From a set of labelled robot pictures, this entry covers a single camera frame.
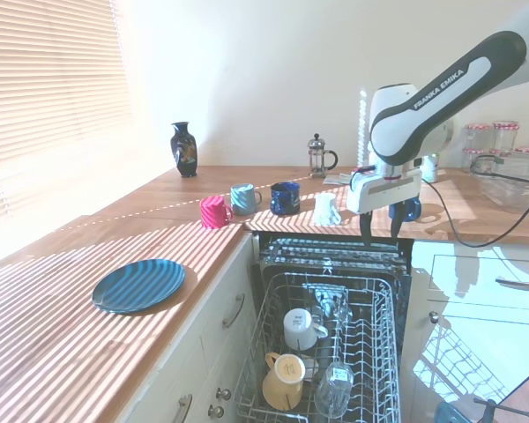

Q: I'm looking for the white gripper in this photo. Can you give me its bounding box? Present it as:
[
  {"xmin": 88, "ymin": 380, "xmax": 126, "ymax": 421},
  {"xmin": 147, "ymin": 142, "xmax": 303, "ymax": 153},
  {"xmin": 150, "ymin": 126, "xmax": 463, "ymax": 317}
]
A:
[{"xmin": 346, "ymin": 168, "xmax": 423, "ymax": 247}]

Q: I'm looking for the plain dark blue mug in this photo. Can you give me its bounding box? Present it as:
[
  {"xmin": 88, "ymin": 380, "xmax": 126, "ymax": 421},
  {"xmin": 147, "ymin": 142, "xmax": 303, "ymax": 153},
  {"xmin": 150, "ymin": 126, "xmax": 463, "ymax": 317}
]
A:
[{"xmin": 387, "ymin": 197, "xmax": 422, "ymax": 223}]

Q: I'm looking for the white patterned mug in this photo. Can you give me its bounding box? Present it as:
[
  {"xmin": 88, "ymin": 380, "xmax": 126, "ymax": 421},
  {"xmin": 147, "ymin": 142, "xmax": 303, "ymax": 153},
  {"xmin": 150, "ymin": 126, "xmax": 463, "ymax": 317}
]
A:
[{"xmin": 312, "ymin": 192, "xmax": 343, "ymax": 226}]

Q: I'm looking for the open dishwasher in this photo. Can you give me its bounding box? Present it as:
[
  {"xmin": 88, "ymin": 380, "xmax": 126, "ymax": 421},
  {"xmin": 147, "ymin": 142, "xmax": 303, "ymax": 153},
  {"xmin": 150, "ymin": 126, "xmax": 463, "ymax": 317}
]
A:
[{"xmin": 250, "ymin": 232, "xmax": 416, "ymax": 423}]

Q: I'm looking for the dark blue speckled enamel mug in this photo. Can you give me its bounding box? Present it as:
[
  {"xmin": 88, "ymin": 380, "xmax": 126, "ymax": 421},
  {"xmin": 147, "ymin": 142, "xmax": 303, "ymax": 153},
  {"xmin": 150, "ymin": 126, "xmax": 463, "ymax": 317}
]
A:
[{"xmin": 270, "ymin": 182, "xmax": 302, "ymax": 217}]

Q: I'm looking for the light blue grey mug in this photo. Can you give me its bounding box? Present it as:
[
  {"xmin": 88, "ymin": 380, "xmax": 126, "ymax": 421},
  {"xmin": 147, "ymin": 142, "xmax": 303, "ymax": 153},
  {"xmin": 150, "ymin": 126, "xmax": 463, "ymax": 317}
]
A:
[{"xmin": 229, "ymin": 183, "xmax": 264, "ymax": 217}]

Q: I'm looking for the pink mug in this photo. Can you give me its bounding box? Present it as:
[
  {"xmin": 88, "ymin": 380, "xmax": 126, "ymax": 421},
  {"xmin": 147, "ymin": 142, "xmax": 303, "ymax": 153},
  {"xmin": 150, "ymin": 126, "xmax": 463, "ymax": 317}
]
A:
[{"xmin": 198, "ymin": 196, "xmax": 235, "ymax": 230}]

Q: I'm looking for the yellow mug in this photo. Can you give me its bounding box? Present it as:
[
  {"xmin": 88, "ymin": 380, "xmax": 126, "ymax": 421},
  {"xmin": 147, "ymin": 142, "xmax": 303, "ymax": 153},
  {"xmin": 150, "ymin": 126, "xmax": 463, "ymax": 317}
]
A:
[{"xmin": 262, "ymin": 352, "xmax": 308, "ymax": 411}]

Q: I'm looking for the clear drinking glass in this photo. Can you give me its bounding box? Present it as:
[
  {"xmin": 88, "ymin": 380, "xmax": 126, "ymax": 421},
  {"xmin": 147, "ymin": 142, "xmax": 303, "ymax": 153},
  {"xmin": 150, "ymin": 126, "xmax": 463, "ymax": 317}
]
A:
[
  {"xmin": 303, "ymin": 284, "xmax": 350, "ymax": 321},
  {"xmin": 313, "ymin": 361, "xmax": 354, "ymax": 419}
]

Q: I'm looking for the glass french press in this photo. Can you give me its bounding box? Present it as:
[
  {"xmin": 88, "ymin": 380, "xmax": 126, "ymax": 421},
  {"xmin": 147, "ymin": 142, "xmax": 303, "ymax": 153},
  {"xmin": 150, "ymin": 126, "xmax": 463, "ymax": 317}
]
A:
[{"xmin": 308, "ymin": 132, "xmax": 339, "ymax": 180}]

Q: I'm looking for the glass jar red checked lid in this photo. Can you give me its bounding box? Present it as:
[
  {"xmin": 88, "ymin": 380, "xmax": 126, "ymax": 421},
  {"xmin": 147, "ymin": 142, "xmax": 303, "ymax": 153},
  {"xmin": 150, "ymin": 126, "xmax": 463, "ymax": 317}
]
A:
[
  {"xmin": 461, "ymin": 148, "xmax": 485, "ymax": 169},
  {"xmin": 463, "ymin": 122, "xmax": 491, "ymax": 153},
  {"xmin": 492, "ymin": 120, "xmax": 521, "ymax": 153}
]

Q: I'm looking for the clear plastic container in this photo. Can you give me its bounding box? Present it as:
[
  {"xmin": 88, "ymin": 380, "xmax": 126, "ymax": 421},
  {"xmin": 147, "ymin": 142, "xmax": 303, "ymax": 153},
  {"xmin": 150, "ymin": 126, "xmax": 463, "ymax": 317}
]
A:
[{"xmin": 475, "ymin": 175, "xmax": 529, "ymax": 215}]

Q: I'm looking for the dark blue painted vase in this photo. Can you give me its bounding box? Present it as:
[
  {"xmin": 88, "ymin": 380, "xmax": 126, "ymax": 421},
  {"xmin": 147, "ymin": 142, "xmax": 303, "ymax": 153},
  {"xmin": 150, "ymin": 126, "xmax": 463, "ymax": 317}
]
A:
[{"xmin": 170, "ymin": 122, "xmax": 199, "ymax": 179}]

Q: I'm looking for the blue plate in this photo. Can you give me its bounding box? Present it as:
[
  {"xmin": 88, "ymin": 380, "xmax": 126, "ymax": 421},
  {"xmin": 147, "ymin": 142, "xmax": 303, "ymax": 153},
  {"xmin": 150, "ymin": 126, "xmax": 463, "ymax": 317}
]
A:
[{"xmin": 91, "ymin": 258, "xmax": 187, "ymax": 315}]

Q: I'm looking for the window venetian blind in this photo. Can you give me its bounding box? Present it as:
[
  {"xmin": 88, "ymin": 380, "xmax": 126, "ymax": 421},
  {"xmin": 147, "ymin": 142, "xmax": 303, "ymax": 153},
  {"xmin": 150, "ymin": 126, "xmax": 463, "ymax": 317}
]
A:
[{"xmin": 0, "ymin": 0, "xmax": 134, "ymax": 224}]

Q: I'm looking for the empty wire dishwasher rack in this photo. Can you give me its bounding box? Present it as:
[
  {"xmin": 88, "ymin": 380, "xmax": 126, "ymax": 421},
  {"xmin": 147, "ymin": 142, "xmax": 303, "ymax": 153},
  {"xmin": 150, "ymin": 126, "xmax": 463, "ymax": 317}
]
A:
[{"xmin": 258, "ymin": 237, "xmax": 410, "ymax": 276}]

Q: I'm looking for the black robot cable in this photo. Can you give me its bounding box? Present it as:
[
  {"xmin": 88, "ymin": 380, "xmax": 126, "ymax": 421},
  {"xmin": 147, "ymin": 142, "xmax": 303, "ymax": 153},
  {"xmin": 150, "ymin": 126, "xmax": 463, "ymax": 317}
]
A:
[{"xmin": 421, "ymin": 153, "xmax": 529, "ymax": 248}]

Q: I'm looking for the wire dishwasher rack with mugs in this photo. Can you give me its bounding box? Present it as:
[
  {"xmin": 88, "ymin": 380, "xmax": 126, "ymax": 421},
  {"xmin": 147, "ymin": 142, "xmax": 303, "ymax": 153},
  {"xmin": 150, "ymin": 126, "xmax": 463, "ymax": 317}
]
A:
[{"xmin": 233, "ymin": 271, "xmax": 402, "ymax": 423}]

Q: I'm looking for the metal cabinet bar handle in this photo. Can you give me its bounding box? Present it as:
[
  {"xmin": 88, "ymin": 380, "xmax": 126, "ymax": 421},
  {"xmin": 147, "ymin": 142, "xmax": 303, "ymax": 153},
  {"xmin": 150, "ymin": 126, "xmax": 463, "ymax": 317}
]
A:
[
  {"xmin": 495, "ymin": 276, "xmax": 529, "ymax": 290},
  {"xmin": 175, "ymin": 394, "xmax": 194, "ymax": 423}
]

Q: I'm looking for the metal drawer handle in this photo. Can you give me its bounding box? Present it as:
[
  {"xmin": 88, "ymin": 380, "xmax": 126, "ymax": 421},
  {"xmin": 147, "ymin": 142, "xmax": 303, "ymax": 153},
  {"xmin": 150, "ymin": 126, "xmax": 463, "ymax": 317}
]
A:
[{"xmin": 222, "ymin": 293, "xmax": 246, "ymax": 328}]

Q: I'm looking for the black camera stand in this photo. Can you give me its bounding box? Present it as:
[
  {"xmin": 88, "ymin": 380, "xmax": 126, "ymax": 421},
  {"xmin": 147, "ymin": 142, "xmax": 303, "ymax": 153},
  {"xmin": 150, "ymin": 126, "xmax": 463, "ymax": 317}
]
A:
[{"xmin": 434, "ymin": 396, "xmax": 529, "ymax": 423}]

